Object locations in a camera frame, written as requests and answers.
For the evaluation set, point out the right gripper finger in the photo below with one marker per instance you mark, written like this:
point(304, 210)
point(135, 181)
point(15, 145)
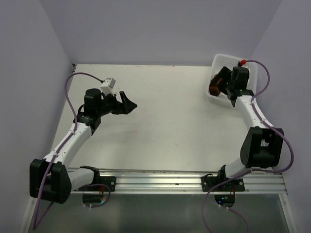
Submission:
point(223, 88)
point(223, 76)

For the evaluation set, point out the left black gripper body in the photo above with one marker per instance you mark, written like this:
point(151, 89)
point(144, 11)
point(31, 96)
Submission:
point(106, 107)

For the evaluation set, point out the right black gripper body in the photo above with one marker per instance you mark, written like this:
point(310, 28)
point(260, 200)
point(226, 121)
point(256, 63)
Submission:
point(231, 85)

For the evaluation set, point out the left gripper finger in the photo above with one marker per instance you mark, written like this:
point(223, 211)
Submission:
point(119, 109)
point(126, 105)

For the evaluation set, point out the brown towel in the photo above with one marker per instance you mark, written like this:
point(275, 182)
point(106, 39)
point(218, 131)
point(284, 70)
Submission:
point(213, 89)

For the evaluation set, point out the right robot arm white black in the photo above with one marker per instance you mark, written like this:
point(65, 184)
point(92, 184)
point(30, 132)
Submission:
point(262, 146)

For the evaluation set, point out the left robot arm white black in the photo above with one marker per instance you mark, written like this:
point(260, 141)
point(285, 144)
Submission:
point(49, 178)

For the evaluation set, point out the white plastic basket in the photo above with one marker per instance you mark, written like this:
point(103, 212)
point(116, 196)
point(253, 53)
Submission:
point(229, 61)

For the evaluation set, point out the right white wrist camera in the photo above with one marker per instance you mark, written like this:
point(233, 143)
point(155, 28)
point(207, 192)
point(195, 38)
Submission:
point(242, 65)

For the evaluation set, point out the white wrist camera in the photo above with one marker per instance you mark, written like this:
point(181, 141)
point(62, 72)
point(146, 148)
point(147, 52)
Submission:
point(107, 86)
point(242, 65)

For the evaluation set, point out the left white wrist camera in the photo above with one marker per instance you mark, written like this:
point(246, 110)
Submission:
point(107, 86)

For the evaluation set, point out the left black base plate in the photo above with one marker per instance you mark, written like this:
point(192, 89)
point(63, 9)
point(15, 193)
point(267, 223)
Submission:
point(109, 181)

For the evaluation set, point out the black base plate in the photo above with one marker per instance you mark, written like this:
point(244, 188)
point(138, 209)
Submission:
point(209, 180)
point(109, 181)

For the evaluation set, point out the aluminium mounting rail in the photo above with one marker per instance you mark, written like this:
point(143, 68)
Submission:
point(179, 182)

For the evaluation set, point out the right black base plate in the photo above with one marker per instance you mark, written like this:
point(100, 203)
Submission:
point(209, 180)

